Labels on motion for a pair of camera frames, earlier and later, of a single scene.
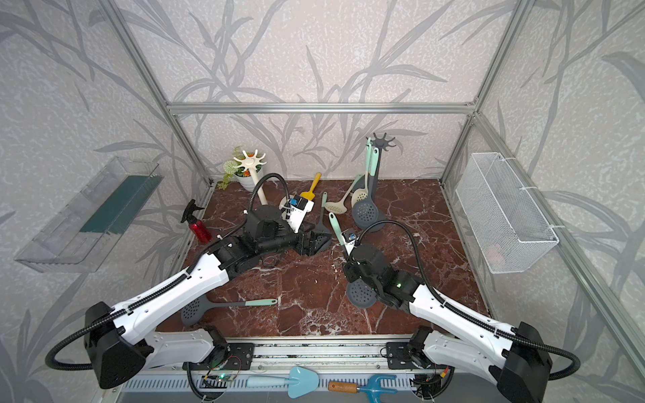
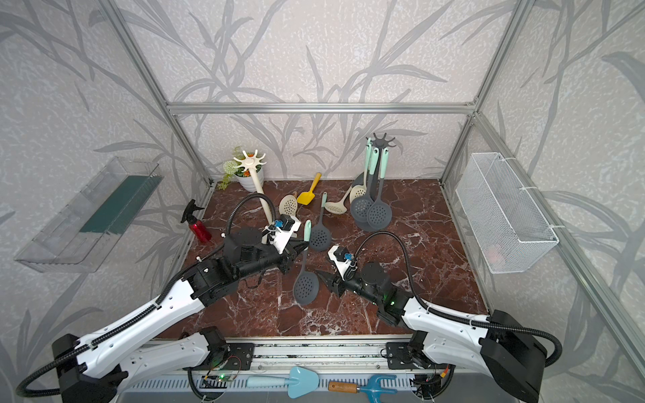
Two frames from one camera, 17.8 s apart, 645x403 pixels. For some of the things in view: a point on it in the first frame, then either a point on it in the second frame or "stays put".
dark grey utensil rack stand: [380, 223] stays put
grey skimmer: [359, 293] -> [379, 214]
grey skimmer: [322, 237] stays put
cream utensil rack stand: [252, 163] stays put
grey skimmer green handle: [368, 210] -> [360, 180]
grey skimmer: [195, 311] -> [306, 287]
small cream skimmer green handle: [338, 207] stays put
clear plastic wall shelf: [81, 235] stays put
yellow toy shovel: [309, 195] stays put
